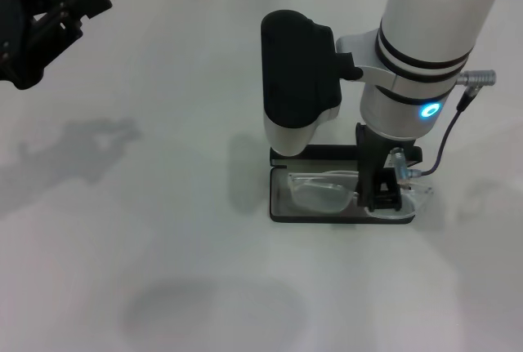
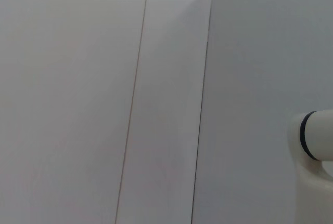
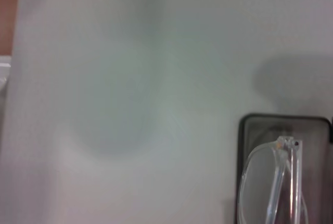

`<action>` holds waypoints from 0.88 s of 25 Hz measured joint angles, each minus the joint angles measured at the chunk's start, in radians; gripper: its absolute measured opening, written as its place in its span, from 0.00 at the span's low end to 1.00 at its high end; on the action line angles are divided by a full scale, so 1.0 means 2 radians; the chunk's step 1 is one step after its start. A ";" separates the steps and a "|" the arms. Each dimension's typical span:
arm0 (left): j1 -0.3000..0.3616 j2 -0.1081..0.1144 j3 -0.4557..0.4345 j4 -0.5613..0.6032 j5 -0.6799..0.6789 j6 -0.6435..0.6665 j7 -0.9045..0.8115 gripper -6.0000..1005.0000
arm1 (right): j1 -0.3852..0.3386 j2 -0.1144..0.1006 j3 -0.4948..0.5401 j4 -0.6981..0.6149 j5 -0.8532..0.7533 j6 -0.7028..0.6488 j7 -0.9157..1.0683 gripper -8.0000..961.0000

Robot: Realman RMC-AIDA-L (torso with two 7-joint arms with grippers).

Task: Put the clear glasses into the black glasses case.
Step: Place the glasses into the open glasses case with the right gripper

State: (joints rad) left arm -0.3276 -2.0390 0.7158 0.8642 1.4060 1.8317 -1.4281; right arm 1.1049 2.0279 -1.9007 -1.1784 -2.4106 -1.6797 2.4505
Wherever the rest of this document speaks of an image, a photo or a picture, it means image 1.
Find clear white glasses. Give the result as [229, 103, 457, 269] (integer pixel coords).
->
[285, 169, 435, 221]

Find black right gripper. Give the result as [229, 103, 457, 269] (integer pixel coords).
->
[355, 122, 414, 211]

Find black glasses case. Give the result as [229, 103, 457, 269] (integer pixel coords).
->
[269, 144, 423, 225]

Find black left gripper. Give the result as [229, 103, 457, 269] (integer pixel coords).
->
[0, 0, 114, 91]

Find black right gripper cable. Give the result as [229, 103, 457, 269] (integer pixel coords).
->
[387, 69, 498, 190]

